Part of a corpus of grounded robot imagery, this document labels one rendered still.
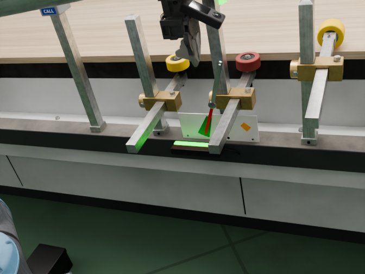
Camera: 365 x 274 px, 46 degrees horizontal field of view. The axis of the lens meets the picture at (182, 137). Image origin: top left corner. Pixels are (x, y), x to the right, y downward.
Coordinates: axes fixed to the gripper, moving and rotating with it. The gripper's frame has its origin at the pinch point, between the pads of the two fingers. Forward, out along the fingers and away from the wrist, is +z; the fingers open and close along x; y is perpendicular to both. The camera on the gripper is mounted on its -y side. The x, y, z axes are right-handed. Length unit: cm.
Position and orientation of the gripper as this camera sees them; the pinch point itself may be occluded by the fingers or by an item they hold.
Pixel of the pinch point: (197, 62)
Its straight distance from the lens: 121.5
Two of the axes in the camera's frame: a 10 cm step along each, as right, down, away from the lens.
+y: -9.2, -0.5, 3.8
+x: -3.4, 5.9, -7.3
